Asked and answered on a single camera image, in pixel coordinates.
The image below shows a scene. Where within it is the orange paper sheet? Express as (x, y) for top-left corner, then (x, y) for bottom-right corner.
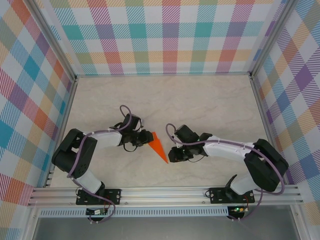
(147, 131), (169, 165)

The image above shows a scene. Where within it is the grey metal panel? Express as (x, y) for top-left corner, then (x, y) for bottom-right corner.
(32, 216), (301, 240)

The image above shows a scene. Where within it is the aluminium front mounting rail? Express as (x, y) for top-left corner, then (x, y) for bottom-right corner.
(27, 184), (305, 208)

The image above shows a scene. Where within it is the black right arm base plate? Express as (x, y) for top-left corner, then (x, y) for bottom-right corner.
(208, 186), (256, 205)

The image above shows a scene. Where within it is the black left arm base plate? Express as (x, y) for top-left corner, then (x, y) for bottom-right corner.
(75, 188), (123, 206)

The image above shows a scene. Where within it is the slotted grey cable duct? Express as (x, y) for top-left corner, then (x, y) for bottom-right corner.
(39, 206), (230, 218)

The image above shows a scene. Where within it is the aluminium back rail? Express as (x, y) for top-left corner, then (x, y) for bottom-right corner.
(74, 71), (252, 77)

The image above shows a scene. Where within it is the aluminium side rail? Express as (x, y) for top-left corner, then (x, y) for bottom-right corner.
(249, 73), (288, 186)
(44, 76), (79, 188)

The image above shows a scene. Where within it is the tall aluminium frame post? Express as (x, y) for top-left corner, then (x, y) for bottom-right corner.
(23, 0), (78, 83)
(248, 0), (300, 78)

